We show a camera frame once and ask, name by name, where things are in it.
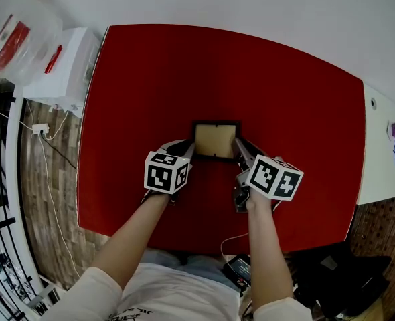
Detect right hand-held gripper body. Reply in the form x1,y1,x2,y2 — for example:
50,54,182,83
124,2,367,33
232,154,305,213

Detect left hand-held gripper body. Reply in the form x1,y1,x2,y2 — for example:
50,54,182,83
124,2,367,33
140,150,194,207

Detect black picture frame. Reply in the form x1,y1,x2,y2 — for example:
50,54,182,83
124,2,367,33
191,120,242,163

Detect person's right forearm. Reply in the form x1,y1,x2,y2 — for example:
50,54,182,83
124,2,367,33
245,188,295,311

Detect person's left forearm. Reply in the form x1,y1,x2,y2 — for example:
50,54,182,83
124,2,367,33
90,192,171,291

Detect red table cloth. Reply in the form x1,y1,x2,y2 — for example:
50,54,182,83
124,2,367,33
76,24,367,255

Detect black device with screen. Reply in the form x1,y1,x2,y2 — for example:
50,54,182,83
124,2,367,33
223,254,252,289

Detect grey shorts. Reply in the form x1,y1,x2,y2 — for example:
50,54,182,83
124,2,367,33
139,248,242,292

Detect white side desk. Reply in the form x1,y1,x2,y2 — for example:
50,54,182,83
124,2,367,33
355,82,395,206

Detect white printed shirt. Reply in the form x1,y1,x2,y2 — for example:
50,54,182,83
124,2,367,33
39,262,314,321

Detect black bag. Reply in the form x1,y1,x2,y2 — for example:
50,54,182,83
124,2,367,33
284,242,392,319

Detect white power strip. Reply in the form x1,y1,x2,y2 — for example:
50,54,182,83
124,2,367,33
31,122,50,136

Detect white water dispenser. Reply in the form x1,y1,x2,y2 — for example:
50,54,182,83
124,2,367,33
22,27,102,118

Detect plastic-wrapped water bottle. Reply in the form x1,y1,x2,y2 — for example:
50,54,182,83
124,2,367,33
0,0,64,86

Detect white cable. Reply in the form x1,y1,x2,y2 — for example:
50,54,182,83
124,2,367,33
220,231,250,263
46,109,70,142
36,134,82,279
0,102,35,130

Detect black cable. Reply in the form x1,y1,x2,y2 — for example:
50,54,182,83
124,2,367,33
42,132,78,170

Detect red plastic handle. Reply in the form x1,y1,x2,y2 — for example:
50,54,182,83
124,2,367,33
44,44,64,75

